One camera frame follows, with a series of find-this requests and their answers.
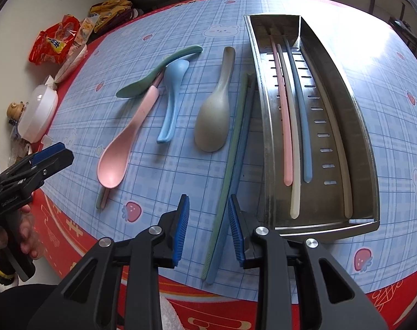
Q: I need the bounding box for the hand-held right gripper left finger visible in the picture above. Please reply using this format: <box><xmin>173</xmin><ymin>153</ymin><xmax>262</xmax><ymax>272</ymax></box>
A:
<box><xmin>26</xmin><ymin>194</ymin><xmax>190</xmax><ymax>330</ymax></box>

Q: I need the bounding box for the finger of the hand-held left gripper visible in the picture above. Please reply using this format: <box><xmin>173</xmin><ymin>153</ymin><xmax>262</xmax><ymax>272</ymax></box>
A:
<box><xmin>0</xmin><ymin>149</ymin><xmax>74</xmax><ymax>221</ymax></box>
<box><xmin>29</xmin><ymin>142</ymin><xmax>69</xmax><ymax>167</ymax></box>

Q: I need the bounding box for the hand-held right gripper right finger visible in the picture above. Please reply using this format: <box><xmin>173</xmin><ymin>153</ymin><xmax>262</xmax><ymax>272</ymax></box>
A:
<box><xmin>228</xmin><ymin>194</ymin><xmax>389</xmax><ymax>330</ymax></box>

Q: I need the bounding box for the blue chopstick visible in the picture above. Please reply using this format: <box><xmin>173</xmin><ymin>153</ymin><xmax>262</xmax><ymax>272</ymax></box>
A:
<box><xmin>284</xmin><ymin>38</ymin><xmax>313</xmax><ymax>184</ymax></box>
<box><xmin>206</xmin><ymin>76</ymin><xmax>256</xmax><ymax>285</ymax></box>

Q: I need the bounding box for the pink spoon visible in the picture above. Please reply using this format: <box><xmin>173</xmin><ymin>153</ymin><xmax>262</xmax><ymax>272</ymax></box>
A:
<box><xmin>97</xmin><ymin>84</ymin><xmax>160</xmax><ymax>189</ymax></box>

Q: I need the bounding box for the beige chopstick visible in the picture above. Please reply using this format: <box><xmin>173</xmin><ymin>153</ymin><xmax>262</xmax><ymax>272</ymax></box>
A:
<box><xmin>306</xmin><ymin>58</ymin><xmax>353</xmax><ymax>219</ymax></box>
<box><xmin>276</xmin><ymin>43</ymin><xmax>301</xmax><ymax>219</ymax></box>

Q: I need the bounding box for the beige spoon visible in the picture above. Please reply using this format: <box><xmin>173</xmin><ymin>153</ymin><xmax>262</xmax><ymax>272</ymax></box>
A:
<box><xmin>194</xmin><ymin>46</ymin><xmax>236</xmax><ymax>153</ymax></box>

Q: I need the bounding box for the green spoon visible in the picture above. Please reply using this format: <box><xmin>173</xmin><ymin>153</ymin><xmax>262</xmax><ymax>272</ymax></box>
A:
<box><xmin>116</xmin><ymin>45</ymin><xmax>204</xmax><ymax>98</ymax></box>

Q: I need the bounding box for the blue spoon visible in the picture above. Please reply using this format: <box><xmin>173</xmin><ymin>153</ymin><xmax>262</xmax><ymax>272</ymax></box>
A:
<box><xmin>157</xmin><ymin>59</ymin><xmax>190</xmax><ymax>144</ymax></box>

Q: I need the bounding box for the perforated metal utensil tray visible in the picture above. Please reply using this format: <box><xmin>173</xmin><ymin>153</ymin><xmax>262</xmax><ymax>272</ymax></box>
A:
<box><xmin>243</xmin><ymin>14</ymin><xmax>381</xmax><ymax>243</ymax></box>

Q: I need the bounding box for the person's left hand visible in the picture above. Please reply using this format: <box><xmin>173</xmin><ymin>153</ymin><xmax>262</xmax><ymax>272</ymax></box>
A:
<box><xmin>0</xmin><ymin>204</ymin><xmax>41</xmax><ymax>260</ymax></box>

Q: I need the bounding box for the white lidded pot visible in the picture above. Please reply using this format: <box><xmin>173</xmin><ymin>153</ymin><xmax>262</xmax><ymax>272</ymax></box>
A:
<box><xmin>18</xmin><ymin>83</ymin><xmax>59</xmax><ymax>143</ymax></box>

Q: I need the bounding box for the brown toy figure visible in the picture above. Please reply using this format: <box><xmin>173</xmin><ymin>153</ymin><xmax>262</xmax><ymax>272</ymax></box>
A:
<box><xmin>7</xmin><ymin>101</ymin><xmax>26</xmax><ymax>126</ymax></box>

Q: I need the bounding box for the person's dark clothing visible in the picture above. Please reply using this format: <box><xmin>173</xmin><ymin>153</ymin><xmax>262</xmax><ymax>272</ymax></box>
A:
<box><xmin>0</xmin><ymin>284</ymin><xmax>61</xmax><ymax>330</ymax></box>

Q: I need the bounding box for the blue plaid table mat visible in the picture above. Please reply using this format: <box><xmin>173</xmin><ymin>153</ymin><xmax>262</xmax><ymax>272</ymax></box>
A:
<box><xmin>44</xmin><ymin>0</ymin><xmax>417</xmax><ymax>303</ymax></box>

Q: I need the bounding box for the red snack bag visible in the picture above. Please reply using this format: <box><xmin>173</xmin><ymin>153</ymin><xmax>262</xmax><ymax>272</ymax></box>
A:
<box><xmin>29</xmin><ymin>14</ymin><xmax>81</xmax><ymax>65</ymax></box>

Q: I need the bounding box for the clear yellow snack bag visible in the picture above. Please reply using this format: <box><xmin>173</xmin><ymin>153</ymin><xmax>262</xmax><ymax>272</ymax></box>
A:
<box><xmin>71</xmin><ymin>15</ymin><xmax>102</xmax><ymax>47</ymax></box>

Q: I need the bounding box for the yellow cloth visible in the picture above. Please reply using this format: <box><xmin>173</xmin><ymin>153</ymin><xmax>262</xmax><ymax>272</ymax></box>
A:
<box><xmin>90</xmin><ymin>0</ymin><xmax>134</xmax><ymax>24</ymax></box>

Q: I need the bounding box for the maroon cloth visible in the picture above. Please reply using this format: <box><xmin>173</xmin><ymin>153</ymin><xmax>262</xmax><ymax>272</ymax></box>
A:
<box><xmin>105</xmin><ymin>7</ymin><xmax>144</xmax><ymax>28</ymax></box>

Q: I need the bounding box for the small side table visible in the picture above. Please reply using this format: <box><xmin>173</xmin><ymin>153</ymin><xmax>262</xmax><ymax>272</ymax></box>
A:
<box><xmin>389</xmin><ymin>17</ymin><xmax>417</xmax><ymax>54</ymax></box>

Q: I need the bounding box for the metal folding rack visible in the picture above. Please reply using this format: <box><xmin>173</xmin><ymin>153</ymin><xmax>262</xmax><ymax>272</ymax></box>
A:
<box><xmin>370</xmin><ymin>0</ymin><xmax>406</xmax><ymax>21</ymax></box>

